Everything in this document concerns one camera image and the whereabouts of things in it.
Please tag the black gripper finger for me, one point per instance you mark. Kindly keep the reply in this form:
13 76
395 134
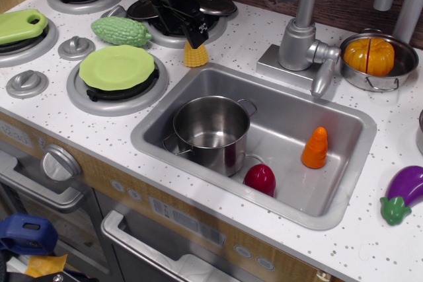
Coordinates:
196 32

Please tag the yellow toy corn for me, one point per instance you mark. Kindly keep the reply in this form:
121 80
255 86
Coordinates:
195 57

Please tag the steel pot lid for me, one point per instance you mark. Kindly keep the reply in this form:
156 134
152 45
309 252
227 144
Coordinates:
217 7

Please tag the steel pot in sink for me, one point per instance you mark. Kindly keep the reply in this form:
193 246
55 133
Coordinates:
212 132

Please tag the silver sink basin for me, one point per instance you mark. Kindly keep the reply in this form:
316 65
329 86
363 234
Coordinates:
286 118

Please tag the back right stove burner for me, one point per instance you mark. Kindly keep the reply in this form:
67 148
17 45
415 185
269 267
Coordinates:
143 11

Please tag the green toy bitter gourd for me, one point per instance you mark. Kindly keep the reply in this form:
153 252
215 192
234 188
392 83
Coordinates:
121 31

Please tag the light green plate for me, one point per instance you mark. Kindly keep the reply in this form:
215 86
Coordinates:
116 68

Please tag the front right stove burner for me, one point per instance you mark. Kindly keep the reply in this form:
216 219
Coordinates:
77 93

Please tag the silver faucet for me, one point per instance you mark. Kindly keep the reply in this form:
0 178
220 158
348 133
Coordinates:
301 57

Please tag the silver stove knob upper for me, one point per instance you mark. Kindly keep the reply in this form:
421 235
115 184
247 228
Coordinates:
76 48

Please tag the silver stove knob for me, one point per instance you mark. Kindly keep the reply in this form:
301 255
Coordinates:
27 84
76 48

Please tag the red toy pepper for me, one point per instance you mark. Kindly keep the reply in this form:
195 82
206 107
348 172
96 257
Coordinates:
261 178

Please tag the front left stove burner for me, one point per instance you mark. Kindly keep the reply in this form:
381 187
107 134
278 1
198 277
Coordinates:
31 53

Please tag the green cutting board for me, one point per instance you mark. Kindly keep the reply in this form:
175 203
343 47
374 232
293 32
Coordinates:
22 25

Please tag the orange toy carrot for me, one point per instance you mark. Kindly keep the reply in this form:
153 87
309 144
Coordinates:
314 154

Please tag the silver stove knob lower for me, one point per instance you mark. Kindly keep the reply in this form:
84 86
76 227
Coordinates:
27 84

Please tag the orange toy pumpkin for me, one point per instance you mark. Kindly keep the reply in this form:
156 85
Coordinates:
372 56

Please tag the silver oven dial knob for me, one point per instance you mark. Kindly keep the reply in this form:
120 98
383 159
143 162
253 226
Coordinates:
59 165

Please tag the purple toy eggplant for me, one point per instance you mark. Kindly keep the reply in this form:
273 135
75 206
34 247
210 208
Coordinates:
403 192

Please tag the blue clamp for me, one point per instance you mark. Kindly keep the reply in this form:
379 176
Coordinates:
28 235

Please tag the yellow tape piece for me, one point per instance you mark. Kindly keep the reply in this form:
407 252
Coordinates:
44 265

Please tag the oven door handle left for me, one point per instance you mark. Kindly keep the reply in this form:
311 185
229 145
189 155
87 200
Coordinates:
67 201

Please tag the steel bowl with handles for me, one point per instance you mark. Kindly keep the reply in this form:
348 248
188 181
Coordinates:
406 62

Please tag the dishwasher door handle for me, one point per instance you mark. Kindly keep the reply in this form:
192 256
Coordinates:
188 268

